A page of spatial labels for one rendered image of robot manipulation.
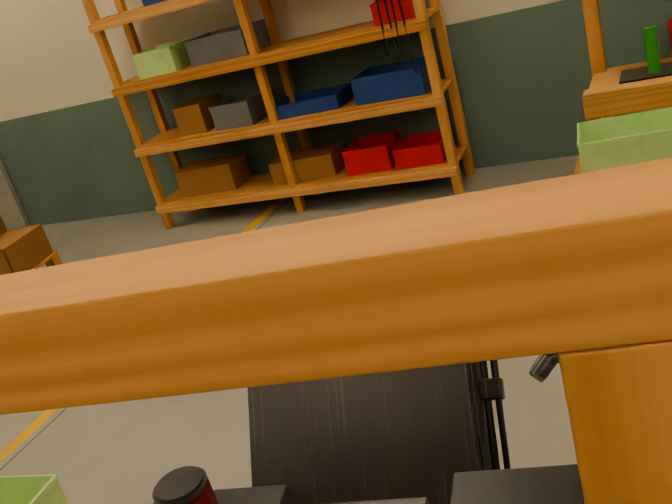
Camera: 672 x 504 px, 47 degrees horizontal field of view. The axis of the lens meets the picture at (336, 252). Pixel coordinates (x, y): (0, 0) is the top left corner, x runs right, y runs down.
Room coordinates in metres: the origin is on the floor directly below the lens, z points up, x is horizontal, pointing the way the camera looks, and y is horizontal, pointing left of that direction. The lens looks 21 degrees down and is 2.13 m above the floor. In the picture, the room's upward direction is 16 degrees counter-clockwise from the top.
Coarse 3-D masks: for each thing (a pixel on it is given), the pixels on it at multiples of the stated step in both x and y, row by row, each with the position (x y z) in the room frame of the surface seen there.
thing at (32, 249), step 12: (0, 216) 7.18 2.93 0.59; (0, 228) 7.13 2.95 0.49; (24, 228) 7.08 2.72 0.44; (36, 228) 7.00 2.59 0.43; (0, 240) 6.88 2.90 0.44; (12, 240) 6.76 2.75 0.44; (24, 240) 6.81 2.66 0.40; (36, 240) 6.94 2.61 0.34; (0, 252) 6.51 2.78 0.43; (12, 252) 6.62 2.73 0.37; (24, 252) 6.75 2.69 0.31; (36, 252) 6.88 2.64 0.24; (48, 252) 7.02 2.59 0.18; (0, 264) 6.45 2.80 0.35; (12, 264) 6.57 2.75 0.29; (24, 264) 6.69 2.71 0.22; (36, 264) 6.82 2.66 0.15; (48, 264) 7.03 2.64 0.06; (60, 264) 7.07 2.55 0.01
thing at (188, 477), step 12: (180, 468) 0.60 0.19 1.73; (192, 468) 0.59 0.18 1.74; (168, 480) 0.59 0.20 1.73; (180, 480) 0.58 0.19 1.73; (192, 480) 0.58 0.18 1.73; (204, 480) 0.58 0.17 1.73; (156, 492) 0.57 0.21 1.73; (168, 492) 0.57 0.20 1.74; (180, 492) 0.56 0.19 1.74; (192, 492) 0.56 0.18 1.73; (204, 492) 0.57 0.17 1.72
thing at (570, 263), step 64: (512, 192) 0.50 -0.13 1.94; (576, 192) 0.47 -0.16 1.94; (640, 192) 0.44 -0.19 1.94; (128, 256) 0.60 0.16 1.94; (192, 256) 0.56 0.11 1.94; (256, 256) 0.52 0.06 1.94; (320, 256) 0.49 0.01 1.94; (384, 256) 0.46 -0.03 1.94; (448, 256) 0.45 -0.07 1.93; (512, 256) 0.44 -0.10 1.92; (576, 256) 0.42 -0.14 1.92; (640, 256) 0.41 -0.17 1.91; (0, 320) 0.55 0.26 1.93; (64, 320) 0.54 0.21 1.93; (128, 320) 0.52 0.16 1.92; (192, 320) 0.51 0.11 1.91; (256, 320) 0.49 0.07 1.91; (320, 320) 0.48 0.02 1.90; (384, 320) 0.46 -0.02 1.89; (448, 320) 0.45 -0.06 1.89; (512, 320) 0.44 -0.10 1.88; (576, 320) 0.43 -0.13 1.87; (640, 320) 0.41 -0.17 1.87; (0, 384) 0.56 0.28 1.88; (64, 384) 0.54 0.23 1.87; (128, 384) 0.53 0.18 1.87; (192, 384) 0.51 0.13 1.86; (256, 384) 0.50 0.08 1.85
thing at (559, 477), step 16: (576, 464) 0.60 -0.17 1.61; (464, 480) 0.62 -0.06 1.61; (480, 480) 0.62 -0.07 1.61; (496, 480) 0.61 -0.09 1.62; (512, 480) 0.60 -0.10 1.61; (528, 480) 0.60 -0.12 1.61; (544, 480) 0.59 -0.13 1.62; (560, 480) 0.59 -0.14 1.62; (576, 480) 0.58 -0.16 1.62; (224, 496) 0.71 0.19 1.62; (240, 496) 0.70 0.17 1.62; (256, 496) 0.69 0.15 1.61; (272, 496) 0.68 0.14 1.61; (288, 496) 0.69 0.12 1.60; (464, 496) 0.60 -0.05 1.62; (480, 496) 0.59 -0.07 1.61; (496, 496) 0.59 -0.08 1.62; (512, 496) 0.58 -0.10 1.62; (528, 496) 0.58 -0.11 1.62; (544, 496) 0.57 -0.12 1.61; (560, 496) 0.57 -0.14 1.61; (576, 496) 0.56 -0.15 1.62
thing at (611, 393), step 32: (576, 352) 0.43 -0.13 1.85; (608, 352) 0.42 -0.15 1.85; (640, 352) 0.41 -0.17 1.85; (576, 384) 0.43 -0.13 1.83; (608, 384) 0.42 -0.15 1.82; (640, 384) 0.42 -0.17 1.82; (576, 416) 0.43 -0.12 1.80; (608, 416) 0.42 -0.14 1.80; (640, 416) 0.42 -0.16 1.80; (576, 448) 0.43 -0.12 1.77; (608, 448) 0.42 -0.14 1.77; (640, 448) 0.42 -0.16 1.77; (608, 480) 0.42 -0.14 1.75; (640, 480) 0.42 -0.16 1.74
